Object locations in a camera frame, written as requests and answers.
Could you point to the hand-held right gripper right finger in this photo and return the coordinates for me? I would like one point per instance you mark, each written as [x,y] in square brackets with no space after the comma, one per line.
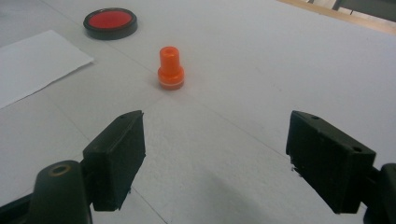
[330,168]

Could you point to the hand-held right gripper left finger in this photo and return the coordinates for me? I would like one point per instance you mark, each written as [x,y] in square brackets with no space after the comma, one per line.
[115,161]

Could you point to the orange stamp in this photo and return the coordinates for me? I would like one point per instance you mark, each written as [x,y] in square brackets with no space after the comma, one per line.
[170,70]

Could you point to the white paper sheet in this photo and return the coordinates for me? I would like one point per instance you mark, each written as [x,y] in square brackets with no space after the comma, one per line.
[34,65]

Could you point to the round red ink pad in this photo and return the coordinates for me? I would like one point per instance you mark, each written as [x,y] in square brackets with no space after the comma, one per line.
[110,20]

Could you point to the large white table cover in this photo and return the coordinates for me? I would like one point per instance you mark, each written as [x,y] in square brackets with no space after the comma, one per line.
[249,77]

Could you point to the wooden table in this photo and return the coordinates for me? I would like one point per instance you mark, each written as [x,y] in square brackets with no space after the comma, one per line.
[348,18]

